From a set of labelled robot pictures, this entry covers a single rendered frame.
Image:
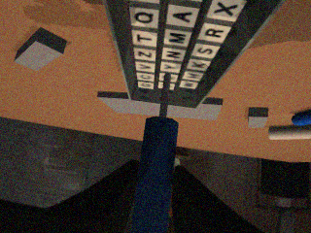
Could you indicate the blue stylus with silver tip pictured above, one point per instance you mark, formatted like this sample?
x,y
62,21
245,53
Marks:
x,y
156,169

